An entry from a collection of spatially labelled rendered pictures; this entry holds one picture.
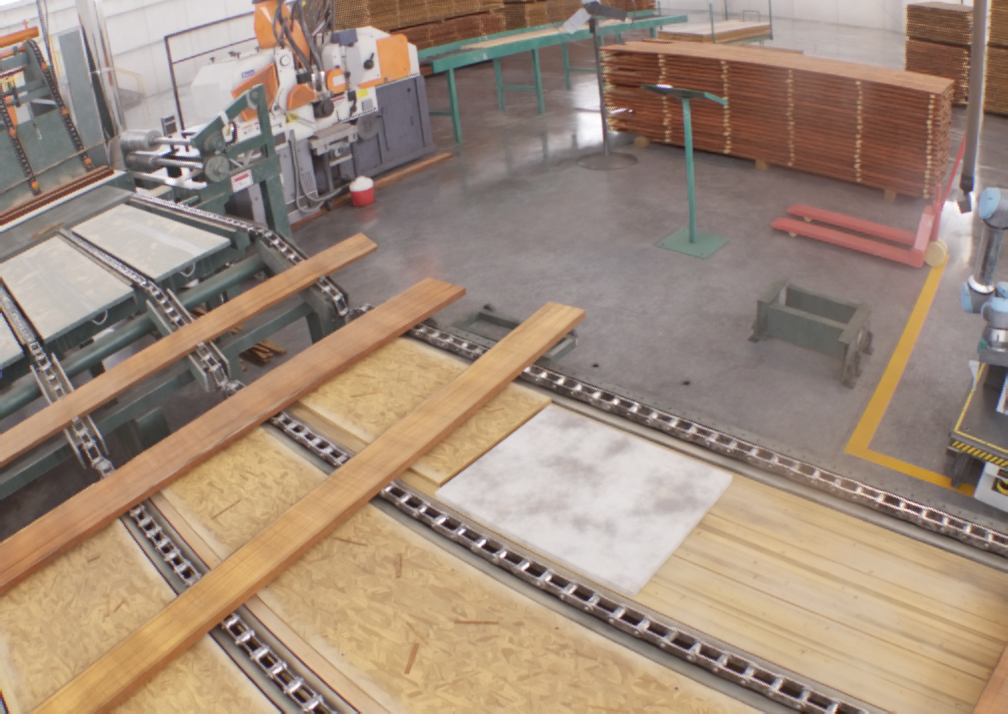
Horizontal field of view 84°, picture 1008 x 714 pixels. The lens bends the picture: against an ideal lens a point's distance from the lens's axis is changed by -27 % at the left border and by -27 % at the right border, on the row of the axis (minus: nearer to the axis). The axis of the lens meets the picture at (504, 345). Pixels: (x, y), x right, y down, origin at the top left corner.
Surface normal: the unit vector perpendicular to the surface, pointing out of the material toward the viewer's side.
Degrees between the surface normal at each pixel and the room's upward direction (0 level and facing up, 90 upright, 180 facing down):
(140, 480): 0
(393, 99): 90
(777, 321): 90
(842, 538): 0
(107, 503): 0
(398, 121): 90
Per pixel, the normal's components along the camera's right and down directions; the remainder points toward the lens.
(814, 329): -0.66, 0.44
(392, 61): 0.74, 0.26
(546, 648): -0.11, -0.86
